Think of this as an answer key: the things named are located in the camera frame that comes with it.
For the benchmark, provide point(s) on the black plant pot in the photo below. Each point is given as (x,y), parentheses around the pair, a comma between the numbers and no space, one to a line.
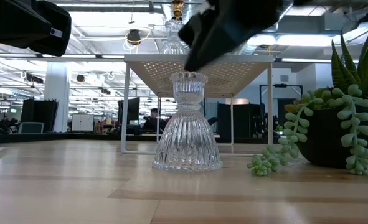
(323,140)

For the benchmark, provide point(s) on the white perforated metal shelf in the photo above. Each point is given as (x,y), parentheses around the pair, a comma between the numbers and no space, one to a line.
(249,58)

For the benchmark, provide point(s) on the person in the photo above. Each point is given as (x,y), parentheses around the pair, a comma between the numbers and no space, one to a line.
(154,123)

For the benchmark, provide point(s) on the gold candlestick holder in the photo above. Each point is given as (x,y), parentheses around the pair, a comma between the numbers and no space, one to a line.
(177,7)

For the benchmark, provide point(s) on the clear ribbed glass candle holder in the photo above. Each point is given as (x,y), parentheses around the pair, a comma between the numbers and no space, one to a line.
(174,46)
(186,140)

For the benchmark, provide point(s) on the black ceiling device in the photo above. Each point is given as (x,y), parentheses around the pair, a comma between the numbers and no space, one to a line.
(134,35)

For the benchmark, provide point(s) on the trailing green bead succulent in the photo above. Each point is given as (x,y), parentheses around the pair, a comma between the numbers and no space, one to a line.
(261,165)

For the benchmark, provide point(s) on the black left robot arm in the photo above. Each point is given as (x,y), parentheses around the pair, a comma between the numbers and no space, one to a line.
(9,21)

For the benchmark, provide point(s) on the white cabinet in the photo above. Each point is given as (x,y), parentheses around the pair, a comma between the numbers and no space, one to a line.
(82,123)

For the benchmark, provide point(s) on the black monitor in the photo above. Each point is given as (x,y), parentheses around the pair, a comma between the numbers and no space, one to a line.
(130,109)

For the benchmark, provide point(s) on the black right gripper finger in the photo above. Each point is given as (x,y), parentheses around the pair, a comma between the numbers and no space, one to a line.
(202,46)

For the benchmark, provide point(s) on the black room divider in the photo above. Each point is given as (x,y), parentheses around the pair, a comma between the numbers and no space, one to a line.
(39,115)
(243,121)

